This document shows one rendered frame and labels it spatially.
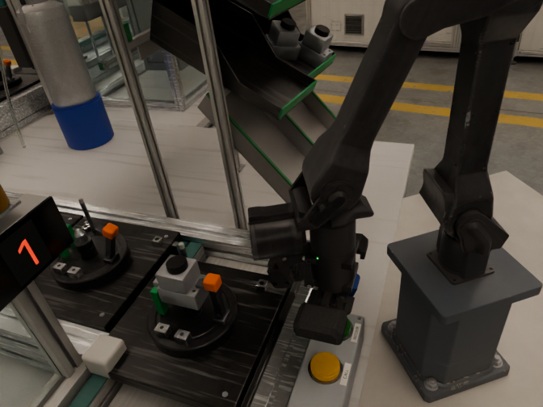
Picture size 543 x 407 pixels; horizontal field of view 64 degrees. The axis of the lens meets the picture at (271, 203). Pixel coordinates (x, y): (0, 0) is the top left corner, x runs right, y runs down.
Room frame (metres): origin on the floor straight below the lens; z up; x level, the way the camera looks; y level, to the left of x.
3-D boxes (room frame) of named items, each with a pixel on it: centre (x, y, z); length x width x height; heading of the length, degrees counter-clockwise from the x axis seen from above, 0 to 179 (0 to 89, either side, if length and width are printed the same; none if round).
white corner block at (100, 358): (0.40, 0.27, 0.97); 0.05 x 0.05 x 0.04; 65
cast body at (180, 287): (0.46, 0.15, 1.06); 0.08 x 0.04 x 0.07; 65
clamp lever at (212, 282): (0.43, 0.10, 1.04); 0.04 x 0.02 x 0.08; 65
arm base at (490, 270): (0.42, -0.25, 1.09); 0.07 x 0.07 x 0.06; 12
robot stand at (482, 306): (0.41, -0.25, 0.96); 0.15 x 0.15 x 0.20; 12
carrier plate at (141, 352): (0.45, 0.14, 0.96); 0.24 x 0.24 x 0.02; 65
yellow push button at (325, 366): (0.34, -0.04, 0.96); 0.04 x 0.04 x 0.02
